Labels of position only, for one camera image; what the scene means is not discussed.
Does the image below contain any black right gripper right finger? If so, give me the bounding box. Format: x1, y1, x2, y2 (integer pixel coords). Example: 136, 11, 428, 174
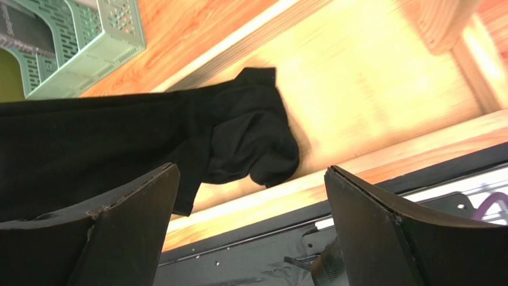
324, 166, 507, 285

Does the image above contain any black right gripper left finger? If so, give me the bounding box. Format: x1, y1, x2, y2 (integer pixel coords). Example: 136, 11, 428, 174
1, 163, 180, 285

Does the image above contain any black tank top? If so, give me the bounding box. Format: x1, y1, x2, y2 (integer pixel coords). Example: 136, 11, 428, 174
1, 68, 299, 221

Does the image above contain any wooden clothes rack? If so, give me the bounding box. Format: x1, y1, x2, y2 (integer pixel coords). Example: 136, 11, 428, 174
163, 1, 507, 251

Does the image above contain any olive green plastic basket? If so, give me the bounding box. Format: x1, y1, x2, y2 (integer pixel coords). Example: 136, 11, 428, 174
1, 48, 25, 102

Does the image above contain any green slotted file organizer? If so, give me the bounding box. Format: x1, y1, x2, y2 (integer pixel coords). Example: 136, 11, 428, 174
6, 1, 146, 100

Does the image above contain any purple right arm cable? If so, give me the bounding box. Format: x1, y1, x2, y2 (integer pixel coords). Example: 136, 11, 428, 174
470, 192, 508, 221

